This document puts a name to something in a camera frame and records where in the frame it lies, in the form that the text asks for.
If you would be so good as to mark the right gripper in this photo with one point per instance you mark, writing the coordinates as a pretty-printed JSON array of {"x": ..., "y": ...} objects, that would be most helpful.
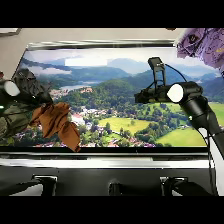
[{"x": 151, "y": 96}]

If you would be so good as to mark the brown garment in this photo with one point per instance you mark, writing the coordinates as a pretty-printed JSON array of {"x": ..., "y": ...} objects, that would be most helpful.
[{"x": 56, "y": 122}]

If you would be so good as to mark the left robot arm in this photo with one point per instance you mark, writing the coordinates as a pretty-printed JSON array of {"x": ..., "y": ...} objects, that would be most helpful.
[{"x": 9, "y": 88}]

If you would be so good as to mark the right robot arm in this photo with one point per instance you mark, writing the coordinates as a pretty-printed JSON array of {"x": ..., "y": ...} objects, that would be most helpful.
[{"x": 196, "y": 107}]

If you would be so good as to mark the purple patterned garment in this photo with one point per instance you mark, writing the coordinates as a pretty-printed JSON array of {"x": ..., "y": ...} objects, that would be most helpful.
[{"x": 206, "y": 43}]

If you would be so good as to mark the dark green garment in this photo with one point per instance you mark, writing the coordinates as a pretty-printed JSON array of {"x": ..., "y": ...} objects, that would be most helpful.
[{"x": 15, "y": 118}]

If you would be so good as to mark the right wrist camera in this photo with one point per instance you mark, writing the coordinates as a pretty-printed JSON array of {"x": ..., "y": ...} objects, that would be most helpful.
[{"x": 156, "y": 64}]

